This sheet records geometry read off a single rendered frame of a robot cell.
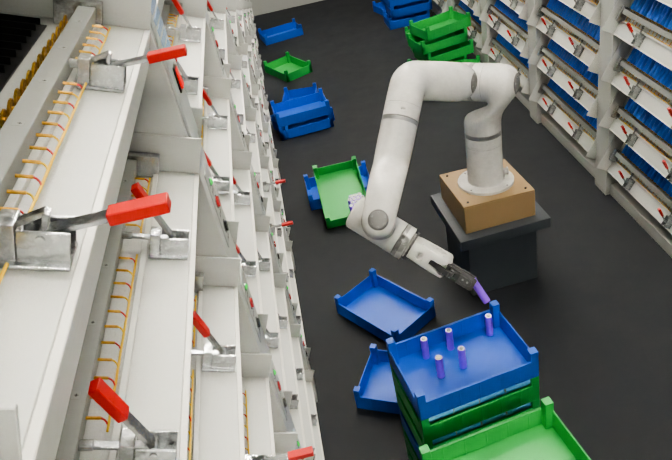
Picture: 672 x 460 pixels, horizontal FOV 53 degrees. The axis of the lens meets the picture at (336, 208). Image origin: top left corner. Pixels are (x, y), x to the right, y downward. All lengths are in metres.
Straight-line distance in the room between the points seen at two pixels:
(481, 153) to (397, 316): 0.65
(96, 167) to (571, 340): 1.97
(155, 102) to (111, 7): 0.12
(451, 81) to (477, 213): 0.65
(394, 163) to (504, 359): 0.54
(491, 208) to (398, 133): 0.74
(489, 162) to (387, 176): 0.78
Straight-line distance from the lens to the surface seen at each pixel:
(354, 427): 2.15
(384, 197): 1.52
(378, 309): 2.48
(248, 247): 1.40
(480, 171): 2.30
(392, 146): 1.62
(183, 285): 0.70
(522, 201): 2.33
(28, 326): 0.38
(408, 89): 1.66
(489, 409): 1.69
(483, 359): 1.72
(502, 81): 2.14
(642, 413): 2.17
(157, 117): 0.86
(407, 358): 1.74
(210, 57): 1.57
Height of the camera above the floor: 1.66
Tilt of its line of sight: 33 degrees down
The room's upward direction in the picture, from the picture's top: 12 degrees counter-clockwise
